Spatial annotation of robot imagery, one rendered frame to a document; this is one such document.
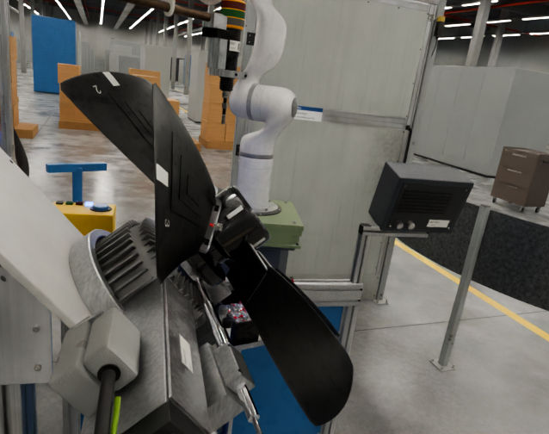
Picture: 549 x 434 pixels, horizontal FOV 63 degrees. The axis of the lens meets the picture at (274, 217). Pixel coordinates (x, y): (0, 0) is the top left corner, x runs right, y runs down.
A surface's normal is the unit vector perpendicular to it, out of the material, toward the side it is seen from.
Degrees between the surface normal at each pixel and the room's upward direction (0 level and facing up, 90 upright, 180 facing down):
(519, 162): 90
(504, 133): 90
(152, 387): 40
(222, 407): 102
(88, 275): 56
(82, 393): 90
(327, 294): 90
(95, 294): 62
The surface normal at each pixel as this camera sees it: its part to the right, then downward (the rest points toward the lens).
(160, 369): -0.52, -0.75
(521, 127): 0.35, 0.32
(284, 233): 0.09, 0.30
